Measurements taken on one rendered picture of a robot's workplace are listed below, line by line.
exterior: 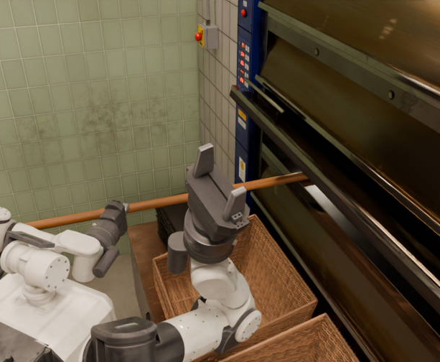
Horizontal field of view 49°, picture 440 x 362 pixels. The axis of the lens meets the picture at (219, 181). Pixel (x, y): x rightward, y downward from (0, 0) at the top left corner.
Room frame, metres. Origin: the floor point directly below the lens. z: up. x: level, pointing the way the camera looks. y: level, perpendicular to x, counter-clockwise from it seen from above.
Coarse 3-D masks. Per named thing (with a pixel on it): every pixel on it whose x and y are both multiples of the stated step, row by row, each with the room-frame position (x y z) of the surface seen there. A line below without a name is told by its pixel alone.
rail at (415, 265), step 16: (240, 96) 1.60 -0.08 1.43; (256, 112) 1.47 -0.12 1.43; (272, 128) 1.35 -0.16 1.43; (288, 144) 1.24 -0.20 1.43; (304, 160) 1.14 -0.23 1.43; (320, 176) 1.06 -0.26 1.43; (336, 192) 0.99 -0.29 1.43; (352, 208) 0.92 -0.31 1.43; (368, 224) 0.86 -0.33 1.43; (384, 240) 0.80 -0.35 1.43; (400, 256) 0.75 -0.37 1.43; (416, 272) 0.70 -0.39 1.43; (432, 288) 0.66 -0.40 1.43
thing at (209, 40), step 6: (198, 24) 2.34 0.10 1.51; (204, 24) 2.32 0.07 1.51; (210, 24) 2.32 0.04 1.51; (198, 30) 2.33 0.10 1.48; (204, 30) 2.25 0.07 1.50; (210, 30) 2.26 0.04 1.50; (216, 30) 2.27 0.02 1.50; (204, 36) 2.25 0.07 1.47; (210, 36) 2.26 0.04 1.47; (216, 36) 2.27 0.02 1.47; (198, 42) 2.33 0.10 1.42; (204, 42) 2.25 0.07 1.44; (210, 42) 2.26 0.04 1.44; (216, 42) 2.27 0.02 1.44; (204, 48) 2.25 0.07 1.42; (210, 48) 2.26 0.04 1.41; (216, 48) 2.27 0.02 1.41
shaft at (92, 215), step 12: (264, 180) 1.40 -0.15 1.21; (276, 180) 1.41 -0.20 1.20; (288, 180) 1.42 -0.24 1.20; (300, 180) 1.44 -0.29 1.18; (132, 204) 1.26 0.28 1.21; (144, 204) 1.27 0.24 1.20; (156, 204) 1.28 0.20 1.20; (168, 204) 1.29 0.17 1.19; (60, 216) 1.20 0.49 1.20; (72, 216) 1.20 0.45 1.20; (84, 216) 1.21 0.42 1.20; (96, 216) 1.21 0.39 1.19
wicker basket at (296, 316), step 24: (240, 240) 1.67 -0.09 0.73; (264, 240) 1.57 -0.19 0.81; (240, 264) 1.65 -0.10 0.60; (264, 264) 1.51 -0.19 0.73; (288, 264) 1.38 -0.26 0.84; (168, 288) 1.52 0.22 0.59; (192, 288) 1.51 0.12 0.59; (264, 288) 1.45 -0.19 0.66; (288, 288) 1.33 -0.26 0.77; (168, 312) 1.33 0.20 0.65; (264, 312) 1.38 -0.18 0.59; (288, 312) 1.16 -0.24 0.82; (312, 312) 1.18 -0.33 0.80; (264, 336) 1.12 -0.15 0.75; (216, 360) 1.06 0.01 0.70
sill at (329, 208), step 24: (264, 144) 1.73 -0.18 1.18; (288, 168) 1.53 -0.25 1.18; (312, 192) 1.37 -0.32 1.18; (336, 216) 1.23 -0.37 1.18; (360, 240) 1.11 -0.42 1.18; (384, 264) 1.01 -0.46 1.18; (384, 288) 0.95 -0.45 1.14; (408, 288) 0.91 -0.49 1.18; (408, 312) 0.86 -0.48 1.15; (432, 312) 0.83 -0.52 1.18; (432, 336) 0.78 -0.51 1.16
